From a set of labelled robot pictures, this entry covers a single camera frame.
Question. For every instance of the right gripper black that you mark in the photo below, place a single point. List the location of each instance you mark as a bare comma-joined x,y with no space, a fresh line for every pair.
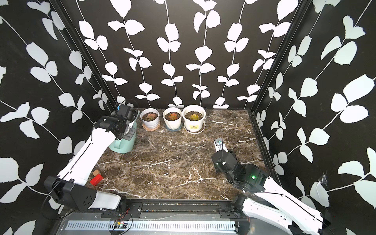
216,167

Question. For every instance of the mint green watering can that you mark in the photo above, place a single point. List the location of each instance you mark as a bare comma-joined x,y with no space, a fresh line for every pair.
125,145

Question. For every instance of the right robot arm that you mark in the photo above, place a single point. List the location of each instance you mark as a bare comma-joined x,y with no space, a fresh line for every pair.
264,199

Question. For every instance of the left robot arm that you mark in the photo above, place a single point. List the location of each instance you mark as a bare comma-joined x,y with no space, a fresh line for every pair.
68,187

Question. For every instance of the pink-green succulent left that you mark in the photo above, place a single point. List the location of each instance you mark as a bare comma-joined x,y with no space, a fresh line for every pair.
151,116

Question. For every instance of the orange succulent middle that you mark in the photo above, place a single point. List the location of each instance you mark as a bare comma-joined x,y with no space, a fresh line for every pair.
172,116

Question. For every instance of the yellow-green succulent right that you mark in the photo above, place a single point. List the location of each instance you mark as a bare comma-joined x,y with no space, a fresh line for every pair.
193,116

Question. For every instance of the white ribbed pot left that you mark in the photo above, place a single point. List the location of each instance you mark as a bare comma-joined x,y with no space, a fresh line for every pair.
150,123

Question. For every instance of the peach saucer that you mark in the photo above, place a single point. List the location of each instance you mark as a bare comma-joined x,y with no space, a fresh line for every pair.
145,127

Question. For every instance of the white saucer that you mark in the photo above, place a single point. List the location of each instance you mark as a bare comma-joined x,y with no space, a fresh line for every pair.
195,132

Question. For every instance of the blue-grey saucer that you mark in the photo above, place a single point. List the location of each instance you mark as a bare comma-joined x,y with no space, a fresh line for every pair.
173,130

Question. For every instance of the white fluted pot middle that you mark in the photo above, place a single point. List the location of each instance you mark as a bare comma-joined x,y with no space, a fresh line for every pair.
172,124

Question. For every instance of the white round pot right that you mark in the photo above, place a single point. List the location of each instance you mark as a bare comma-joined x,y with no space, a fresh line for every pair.
194,125

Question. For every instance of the tan cardboard block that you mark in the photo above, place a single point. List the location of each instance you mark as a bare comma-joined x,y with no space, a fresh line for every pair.
95,172

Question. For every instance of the red block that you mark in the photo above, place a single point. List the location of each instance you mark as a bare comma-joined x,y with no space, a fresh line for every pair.
97,179

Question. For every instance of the small circuit board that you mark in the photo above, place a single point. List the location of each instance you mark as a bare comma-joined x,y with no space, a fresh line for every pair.
120,225

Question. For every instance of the white perforated strip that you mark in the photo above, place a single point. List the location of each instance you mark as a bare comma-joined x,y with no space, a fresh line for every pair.
168,226

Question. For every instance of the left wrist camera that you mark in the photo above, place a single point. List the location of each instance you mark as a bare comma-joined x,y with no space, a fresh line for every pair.
127,113

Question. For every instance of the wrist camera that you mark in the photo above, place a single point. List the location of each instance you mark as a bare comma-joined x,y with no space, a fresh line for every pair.
127,113
220,145

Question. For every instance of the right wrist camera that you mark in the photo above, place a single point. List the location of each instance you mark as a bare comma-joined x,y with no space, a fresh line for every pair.
220,145

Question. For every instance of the black front rail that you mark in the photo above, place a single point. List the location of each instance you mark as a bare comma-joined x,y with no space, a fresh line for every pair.
188,207

